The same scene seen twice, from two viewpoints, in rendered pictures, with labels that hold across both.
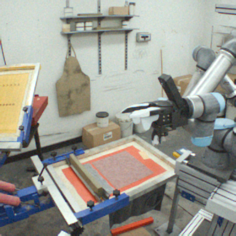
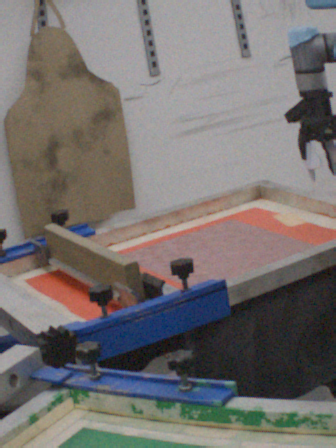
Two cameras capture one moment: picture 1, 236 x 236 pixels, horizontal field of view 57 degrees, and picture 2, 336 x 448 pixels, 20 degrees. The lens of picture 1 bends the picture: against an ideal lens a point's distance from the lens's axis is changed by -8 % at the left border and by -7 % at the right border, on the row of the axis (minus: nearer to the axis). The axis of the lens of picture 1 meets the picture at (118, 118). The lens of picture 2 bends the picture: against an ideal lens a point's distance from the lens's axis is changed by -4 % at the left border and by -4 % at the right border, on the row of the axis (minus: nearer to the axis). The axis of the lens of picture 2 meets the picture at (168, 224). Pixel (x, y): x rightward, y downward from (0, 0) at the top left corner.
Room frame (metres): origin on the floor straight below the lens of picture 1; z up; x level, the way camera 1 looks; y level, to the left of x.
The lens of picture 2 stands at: (-0.72, -0.18, 1.61)
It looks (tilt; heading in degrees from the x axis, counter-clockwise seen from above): 16 degrees down; 7
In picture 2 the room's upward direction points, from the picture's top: 10 degrees counter-clockwise
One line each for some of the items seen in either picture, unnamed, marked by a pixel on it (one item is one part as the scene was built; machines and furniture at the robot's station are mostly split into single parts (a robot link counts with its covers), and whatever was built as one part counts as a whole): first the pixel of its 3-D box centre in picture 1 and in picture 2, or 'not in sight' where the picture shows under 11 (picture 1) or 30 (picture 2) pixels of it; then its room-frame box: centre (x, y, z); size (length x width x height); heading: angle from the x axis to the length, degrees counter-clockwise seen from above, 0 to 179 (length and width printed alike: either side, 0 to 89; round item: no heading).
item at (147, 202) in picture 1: (135, 201); (268, 345); (1.15, -0.12, 0.79); 0.46 x 0.09 x 0.33; 123
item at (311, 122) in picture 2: (160, 128); (319, 115); (1.46, -0.30, 1.19); 0.09 x 0.08 x 0.12; 33
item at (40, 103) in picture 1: (21, 109); not in sight; (2.11, 0.99, 1.06); 0.61 x 0.46 x 0.12; 3
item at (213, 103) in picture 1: (208, 105); not in sight; (0.72, -0.31, 1.65); 0.11 x 0.08 x 0.09; 113
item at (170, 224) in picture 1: (176, 198); not in sight; (1.49, -0.51, 0.48); 0.22 x 0.22 x 0.96; 33
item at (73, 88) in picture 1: (72, 79); (60, 101); (3.21, 0.65, 1.06); 0.53 x 0.07 x 1.05; 123
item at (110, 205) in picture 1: (104, 208); (149, 319); (0.91, 0.08, 0.97); 0.30 x 0.05 x 0.07; 123
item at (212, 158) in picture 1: (216, 152); not in sight; (0.95, -0.50, 1.31); 0.15 x 0.15 x 0.10
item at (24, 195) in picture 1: (32, 192); not in sight; (0.97, 0.50, 1.02); 0.17 x 0.06 x 0.05; 123
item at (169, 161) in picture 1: (114, 169); (188, 253); (1.28, 0.03, 0.97); 0.79 x 0.58 x 0.04; 123
